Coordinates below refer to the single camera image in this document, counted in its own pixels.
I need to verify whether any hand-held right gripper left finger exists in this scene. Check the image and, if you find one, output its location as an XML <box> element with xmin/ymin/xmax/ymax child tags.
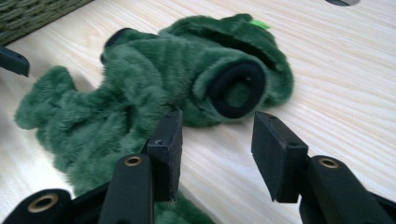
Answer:
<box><xmin>147</xmin><ymin>108</ymin><xmax>184</xmax><ymax>203</ymax></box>

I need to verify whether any green plush garment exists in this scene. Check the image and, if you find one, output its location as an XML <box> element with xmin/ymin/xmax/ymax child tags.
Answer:
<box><xmin>13</xmin><ymin>12</ymin><xmax>295</xmax><ymax>224</ymax></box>

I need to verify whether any green woven basket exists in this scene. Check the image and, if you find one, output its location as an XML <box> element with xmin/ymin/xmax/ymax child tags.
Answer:
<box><xmin>0</xmin><ymin>0</ymin><xmax>94</xmax><ymax>46</ymax></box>

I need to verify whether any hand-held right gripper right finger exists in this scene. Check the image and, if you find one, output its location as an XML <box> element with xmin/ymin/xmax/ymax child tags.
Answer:
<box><xmin>251</xmin><ymin>111</ymin><xmax>309</xmax><ymax>203</ymax></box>

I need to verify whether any round table cable hole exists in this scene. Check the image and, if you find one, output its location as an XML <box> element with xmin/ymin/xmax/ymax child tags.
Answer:
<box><xmin>325</xmin><ymin>0</ymin><xmax>361</xmax><ymax>7</ymax></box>

